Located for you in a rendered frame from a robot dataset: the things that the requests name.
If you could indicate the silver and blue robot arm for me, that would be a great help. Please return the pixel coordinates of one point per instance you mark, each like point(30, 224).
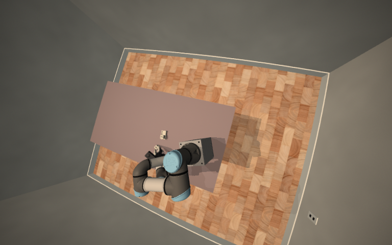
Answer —
point(171, 173)

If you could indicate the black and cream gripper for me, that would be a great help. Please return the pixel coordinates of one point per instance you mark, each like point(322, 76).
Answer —
point(159, 152)

